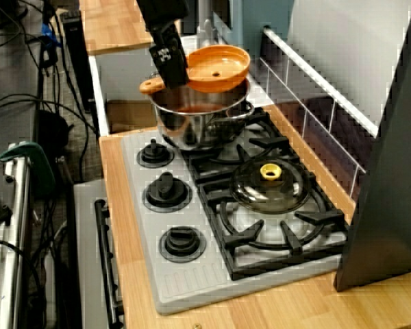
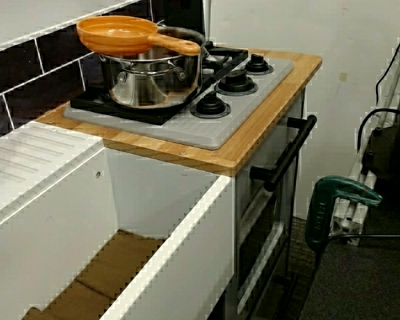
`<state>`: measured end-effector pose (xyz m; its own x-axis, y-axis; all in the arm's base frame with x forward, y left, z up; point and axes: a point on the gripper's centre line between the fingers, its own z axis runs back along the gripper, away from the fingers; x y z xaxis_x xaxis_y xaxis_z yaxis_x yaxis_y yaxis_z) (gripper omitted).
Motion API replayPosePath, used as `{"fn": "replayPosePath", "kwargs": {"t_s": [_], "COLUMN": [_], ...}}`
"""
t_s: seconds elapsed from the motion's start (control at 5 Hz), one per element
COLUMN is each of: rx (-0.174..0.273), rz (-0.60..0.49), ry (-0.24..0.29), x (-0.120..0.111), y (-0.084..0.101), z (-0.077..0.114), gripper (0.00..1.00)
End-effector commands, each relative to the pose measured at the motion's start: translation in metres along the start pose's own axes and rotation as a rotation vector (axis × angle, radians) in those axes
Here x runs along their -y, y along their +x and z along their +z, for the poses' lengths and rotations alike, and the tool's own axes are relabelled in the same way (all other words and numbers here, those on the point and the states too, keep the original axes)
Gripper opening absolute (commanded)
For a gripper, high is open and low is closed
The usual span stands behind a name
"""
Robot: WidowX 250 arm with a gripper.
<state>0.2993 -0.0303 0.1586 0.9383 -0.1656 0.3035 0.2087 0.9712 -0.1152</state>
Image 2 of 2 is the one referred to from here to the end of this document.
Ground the orange plastic frying pan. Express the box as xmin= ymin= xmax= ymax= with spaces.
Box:
xmin=75 ymin=15 xmax=201 ymax=57

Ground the grey stove top panel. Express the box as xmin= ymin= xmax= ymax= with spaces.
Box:
xmin=63 ymin=49 xmax=295 ymax=150

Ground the white oven door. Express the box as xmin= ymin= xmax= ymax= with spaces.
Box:
xmin=235 ymin=88 xmax=309 ymax=316

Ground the black stove knob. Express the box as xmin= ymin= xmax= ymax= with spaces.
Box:
xmin=243 ymin=53 xmax=274 ymax=76
xmin=190 ymin=91 xmax=232 ymax=119
xmin=214 ymin=69 xmax=258 ymax=96

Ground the stainless steel pot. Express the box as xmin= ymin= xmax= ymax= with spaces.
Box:
xmin=98 ymin=49 xmax=204 ymax=109

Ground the black burner grate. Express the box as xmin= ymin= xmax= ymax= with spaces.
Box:
xmin=69 ymin=76 xmax=204 ymax=127
xmin=199 ymin=41 xmax=250 ymax=73

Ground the brown cardboard piece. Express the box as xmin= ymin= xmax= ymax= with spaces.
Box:
xmin=21 ymin=229 xmax=167 ymax=320

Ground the white sink basin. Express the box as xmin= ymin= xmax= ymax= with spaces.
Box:
xmin=0 ymin=119 xmax=236 ymax=320

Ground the black kitchen side panel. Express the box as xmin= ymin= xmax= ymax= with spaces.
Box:
xmin=149 ymin=0 xmax=209 ymax=37

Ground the dark tiled backsplash panel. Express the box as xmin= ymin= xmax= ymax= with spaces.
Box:
xmin=0 ymin=0 xmax=154 ymax=137

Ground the black oven door handle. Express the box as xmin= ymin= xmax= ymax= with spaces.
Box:
xmin=249 ymin=115 xmax=318 ymax=193

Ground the silver metal frame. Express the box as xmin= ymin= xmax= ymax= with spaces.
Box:
xmin=333 ymin=46 xmax=400 ymax=246

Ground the black cable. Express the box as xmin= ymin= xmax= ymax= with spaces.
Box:
xmin=356 ymin=108 xmax=400 ymax=157
xmin=375 ymin=25 xmax=400 ymax=109

